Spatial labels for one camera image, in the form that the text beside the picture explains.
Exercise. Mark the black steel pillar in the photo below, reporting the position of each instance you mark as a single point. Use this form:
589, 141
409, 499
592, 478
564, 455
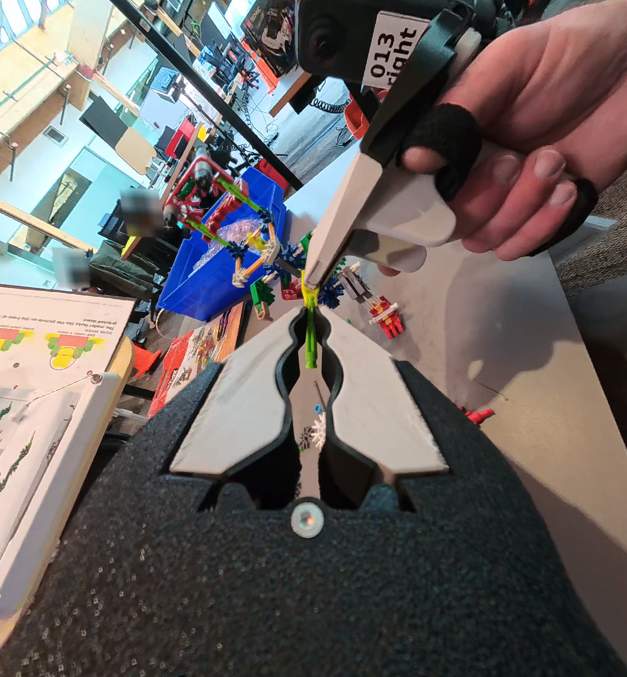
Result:
239, 125

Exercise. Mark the blue storage bin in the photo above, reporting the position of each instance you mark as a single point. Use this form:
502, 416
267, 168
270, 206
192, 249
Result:
207, 285

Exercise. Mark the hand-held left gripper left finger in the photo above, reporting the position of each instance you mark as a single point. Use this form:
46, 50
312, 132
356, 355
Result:
228, 412

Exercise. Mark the clear picture sleeve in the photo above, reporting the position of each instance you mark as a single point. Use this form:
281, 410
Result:
6, 423

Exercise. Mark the red corner connector assembly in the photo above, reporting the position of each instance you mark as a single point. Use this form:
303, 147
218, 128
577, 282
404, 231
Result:
477, 414

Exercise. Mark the orange bucket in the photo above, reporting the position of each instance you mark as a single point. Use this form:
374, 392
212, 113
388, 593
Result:
355, 124

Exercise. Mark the lime green rod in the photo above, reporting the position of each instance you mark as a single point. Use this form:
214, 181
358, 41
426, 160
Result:
311, 344

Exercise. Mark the printed toy packaging bag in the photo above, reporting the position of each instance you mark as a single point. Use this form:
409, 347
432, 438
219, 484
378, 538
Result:
197, 349

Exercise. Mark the person's right hand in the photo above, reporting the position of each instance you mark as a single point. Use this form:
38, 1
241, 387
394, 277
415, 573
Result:
557, 95

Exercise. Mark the white instruction board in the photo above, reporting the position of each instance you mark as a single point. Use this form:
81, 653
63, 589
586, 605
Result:
27, 317

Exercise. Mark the clear plastic wrap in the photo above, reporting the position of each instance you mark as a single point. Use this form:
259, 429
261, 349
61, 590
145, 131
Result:
223, 232

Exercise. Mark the thin dark grey rod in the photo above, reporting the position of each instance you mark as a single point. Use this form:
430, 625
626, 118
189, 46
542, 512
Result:
318, 392

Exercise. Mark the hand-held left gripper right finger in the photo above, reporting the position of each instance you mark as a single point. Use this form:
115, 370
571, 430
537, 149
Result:
387, 418

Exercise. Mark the colourful construction toy model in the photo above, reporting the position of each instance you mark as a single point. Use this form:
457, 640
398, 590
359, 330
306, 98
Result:
228, 203

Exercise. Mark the yellow clip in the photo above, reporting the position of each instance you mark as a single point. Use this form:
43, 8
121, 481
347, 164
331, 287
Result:
310, 296

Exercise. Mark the black and wood panel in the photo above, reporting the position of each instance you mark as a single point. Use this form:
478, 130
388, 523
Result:
133, 151

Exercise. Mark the white snowflake connector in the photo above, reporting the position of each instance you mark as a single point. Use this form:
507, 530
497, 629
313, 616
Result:
319, 429

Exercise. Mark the white and blue document stand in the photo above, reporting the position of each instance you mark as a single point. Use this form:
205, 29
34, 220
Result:
123, 365

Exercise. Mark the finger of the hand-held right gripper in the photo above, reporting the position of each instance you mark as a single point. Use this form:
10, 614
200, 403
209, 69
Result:
340, 217

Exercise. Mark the small dark grey connector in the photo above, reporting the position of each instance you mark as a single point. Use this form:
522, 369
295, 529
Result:
305, 439

